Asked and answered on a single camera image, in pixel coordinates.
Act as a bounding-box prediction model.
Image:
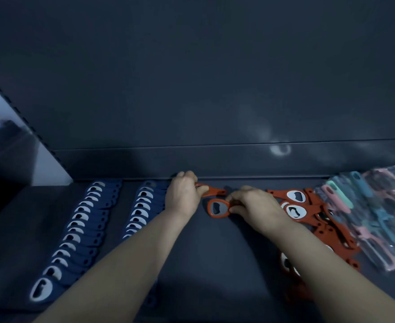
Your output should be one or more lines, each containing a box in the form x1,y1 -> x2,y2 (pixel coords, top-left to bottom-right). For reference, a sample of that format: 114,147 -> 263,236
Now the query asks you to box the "red bottle opener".
195,183 -> 228,199
206,198 -> 232,218

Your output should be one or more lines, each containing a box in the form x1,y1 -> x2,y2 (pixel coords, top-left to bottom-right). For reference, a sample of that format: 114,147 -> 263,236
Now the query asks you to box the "person's right forearm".
261,215 -> 395,323

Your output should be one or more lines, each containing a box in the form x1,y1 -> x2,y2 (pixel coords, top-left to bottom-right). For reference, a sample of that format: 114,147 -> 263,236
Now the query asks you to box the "person's right hand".
225,185 -> 291,235

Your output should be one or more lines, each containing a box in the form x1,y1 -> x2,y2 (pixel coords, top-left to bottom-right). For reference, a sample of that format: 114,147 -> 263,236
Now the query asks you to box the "row of blue openers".
121,179 -> 172,308
28,179 -> 123,304

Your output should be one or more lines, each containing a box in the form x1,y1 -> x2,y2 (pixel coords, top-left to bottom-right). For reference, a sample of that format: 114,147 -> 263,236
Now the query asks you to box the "person's left hand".
165,170 -> 210,218

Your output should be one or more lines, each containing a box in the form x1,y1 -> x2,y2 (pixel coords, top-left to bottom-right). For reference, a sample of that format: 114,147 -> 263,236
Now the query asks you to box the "clear bag of pastel openers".
314,166 -> 395,273

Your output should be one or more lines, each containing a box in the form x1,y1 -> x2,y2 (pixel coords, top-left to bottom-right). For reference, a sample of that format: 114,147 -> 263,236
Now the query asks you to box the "pile of red openers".
266,188 -> 362,301

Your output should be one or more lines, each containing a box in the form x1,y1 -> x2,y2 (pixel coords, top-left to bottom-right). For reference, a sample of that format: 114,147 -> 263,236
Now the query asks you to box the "person's left forearm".
33,207 -> 194,323

